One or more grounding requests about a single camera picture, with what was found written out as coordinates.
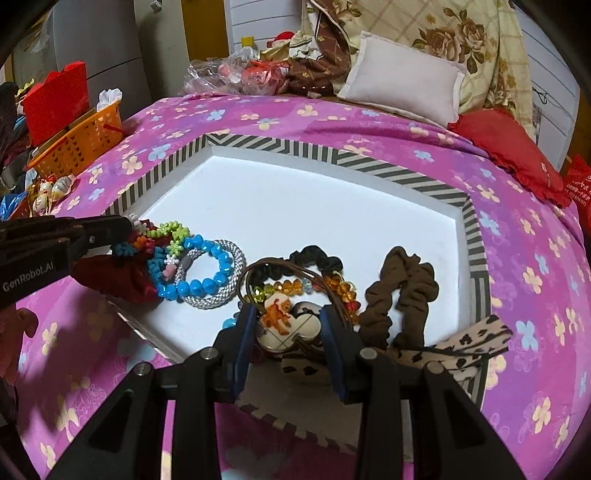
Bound red frilled pillow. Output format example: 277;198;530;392
447;109;573;208

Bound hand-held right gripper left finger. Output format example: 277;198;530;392
46;305;259;480

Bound yellow capped plastic bottle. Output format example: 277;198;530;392
233;36;258;63

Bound leopard print bow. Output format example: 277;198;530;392
279;315;514;384

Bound brown patterned cloth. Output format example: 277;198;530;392
288;9;361;95

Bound multicolour glass bead bracelet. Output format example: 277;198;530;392
222;272;362;329

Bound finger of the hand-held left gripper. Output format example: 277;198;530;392
0;231;132;262
0;216;134;237

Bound white tissue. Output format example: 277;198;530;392
97;88;124;112

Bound purple flowered bed sheet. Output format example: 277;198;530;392
14;95;588;480

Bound grey metal cabinet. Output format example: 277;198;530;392
51;0;140;85

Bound red printed shopping bag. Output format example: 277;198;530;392
561;154;591;208

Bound brown thin hair tie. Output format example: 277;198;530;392
238;261;358;365

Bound white pillow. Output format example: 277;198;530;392
337;31;468;129

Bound striped cardboard box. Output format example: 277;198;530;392
104;131;492;455

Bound brown scrunchie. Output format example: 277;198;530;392
359;246;439;352

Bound floral quilt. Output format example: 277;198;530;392
309;0;527;121

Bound person's left hand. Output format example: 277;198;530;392
0;307;40;385

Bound colourful small bead bracelet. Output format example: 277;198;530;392
112;220;195;289

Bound red bow hair clip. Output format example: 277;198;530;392
74;219;160;305

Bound red paper bag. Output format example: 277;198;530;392
22;62;90;144

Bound blue bead bracelet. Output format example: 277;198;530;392
154;234;232;301

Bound red white plush toy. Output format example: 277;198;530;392
267;31;297;51

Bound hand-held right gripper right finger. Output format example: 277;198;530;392
318;305;527;480

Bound clear plastic bags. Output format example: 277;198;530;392
185;51;291;96

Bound blue shiny wrapper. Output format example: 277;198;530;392
0;191;29;221

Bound orange plastic basket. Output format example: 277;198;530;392
27;99;124;178

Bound black scrunchie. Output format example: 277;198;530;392
289;246;345;278

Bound silver rope bracelet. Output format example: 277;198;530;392
173;239;247;310

